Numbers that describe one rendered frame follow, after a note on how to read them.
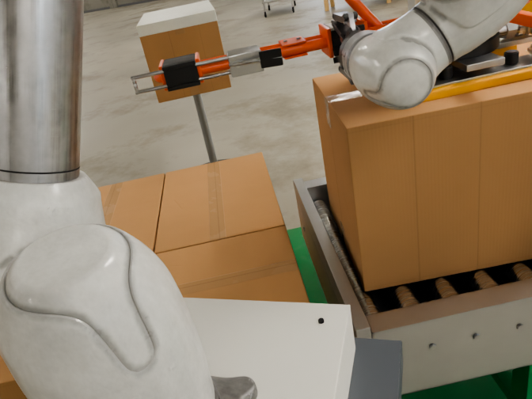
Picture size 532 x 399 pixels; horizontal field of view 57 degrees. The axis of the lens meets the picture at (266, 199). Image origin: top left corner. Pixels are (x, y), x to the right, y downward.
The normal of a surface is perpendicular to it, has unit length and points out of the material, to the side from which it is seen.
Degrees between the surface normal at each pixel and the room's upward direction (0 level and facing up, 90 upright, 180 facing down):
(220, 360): 4
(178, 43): 90
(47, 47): 90
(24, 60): 80
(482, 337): 90
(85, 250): 8
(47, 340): 69
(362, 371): 0
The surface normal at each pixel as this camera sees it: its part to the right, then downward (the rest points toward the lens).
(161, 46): 0.16, 0.44
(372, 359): -0.18, -0.87
